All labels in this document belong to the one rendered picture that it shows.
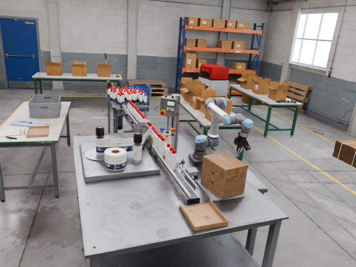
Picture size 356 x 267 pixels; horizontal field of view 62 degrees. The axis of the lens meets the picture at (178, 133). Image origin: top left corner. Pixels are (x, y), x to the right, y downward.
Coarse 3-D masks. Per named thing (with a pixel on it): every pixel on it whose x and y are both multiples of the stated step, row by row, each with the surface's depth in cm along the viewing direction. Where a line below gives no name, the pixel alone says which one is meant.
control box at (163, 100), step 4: (164, 96) 301; (168, 96) 302; (164, 100) 297; (172, 100) 295; (164, 104) 298; (160, 108) 301; (164, 108) 299; (160, 112) 302; (164, 112) 301; (168, 112) 300; (172, 112) 299; (168, 116) 301; (172, 116) 300
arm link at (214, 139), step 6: (216, 102) 287; (222, 102) 290; (222, 108) 293; (216, 120) 298; (210, 126) 305; (216, 126) 301; (210, 132) 306; (216, 132) 304; (210, 138) 306; (216, 138) 306; (210, 144) 306; (216, 144) 309
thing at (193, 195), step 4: (164, 164) 289; (176, 172) 275; (180, 176) 268; (176, 180) 261; (180, 180) 261; (184, 180) 262; (184, 184) 254; (188, 184) 255; (188, 188) 249; (184, 192) 242; (192, 192) 243; (188, 196) 237; (192, 196) 237; (196, 196) 238
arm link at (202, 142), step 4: (200, 136) 306; (204, 136) 305; (196, 140) 303; (200, 140) 300; (204, 140) 301; (208, 140) 304; (196, 144) 304; (200, 144) 301; (204, 144) 302; (208, 144) 304; (196, 148) 305; (200, 148) 303; (204, 148) 305
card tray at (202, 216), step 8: (184, 208) 229; (192, 208) 229; (200, 208) 230; (208, 208) 231; (216, 208) 227; (192, 216) 220; (200, 216) 220; (208, 216) 221; (216, 216) 222; (224, 216) 216; (192, 224) 206; (200, 224) 211; (208, 224) 206; (216, 224) 208; (224, 224) 211
